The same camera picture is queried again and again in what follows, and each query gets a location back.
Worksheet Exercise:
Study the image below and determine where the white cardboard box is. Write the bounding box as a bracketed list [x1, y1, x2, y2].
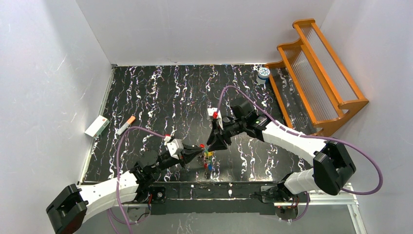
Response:
[84, 115, 110, 138]

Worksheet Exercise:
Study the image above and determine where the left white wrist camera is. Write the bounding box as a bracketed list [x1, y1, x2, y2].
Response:
[164, 135, 184, 160]

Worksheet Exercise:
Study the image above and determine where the orange white marker tube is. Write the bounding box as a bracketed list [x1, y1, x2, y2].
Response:
[116, 116, 136, 136]

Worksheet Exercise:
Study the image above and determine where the aluminium rail frame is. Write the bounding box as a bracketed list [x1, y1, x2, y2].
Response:
[60, 182, 368, 234]

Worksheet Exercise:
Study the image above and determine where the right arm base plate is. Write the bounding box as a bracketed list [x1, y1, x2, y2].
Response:
[251, 185, 310, 207]

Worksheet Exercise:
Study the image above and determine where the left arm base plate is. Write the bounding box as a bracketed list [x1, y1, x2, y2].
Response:
[135, 186, 166, 204]

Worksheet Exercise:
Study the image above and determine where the purple cable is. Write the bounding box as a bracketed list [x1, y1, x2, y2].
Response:
[217, 85, 384, 223]
[106, 126, 171, 234]

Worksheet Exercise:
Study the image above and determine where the orange wooden rack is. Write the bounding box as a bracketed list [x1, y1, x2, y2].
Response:
[264, 19, 369, 137]

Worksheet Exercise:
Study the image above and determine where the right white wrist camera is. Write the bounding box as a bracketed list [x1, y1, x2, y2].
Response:
[207, 108, 224, 130]

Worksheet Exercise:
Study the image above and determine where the small white blue jar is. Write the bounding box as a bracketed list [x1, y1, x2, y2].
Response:
[256, 67, 271, 84]

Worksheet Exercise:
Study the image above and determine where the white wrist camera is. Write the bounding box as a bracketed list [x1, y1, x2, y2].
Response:
[207, 108, 224, 130]
[164, 135, 184, 160]

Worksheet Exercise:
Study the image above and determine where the keyring with coloured tags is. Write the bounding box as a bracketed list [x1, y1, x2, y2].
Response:
[198, 144, 215, 179]

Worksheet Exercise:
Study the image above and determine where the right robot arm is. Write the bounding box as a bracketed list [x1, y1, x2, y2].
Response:
[207, 101, 356, 201]

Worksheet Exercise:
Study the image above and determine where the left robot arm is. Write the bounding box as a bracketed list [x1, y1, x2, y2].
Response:
[46, 143, 204, 234]

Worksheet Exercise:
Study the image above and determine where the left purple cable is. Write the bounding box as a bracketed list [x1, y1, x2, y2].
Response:
[106, 126, 171, 234]

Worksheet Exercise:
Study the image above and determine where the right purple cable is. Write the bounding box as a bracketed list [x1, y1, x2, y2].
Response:
[217, 85, 384, 223]

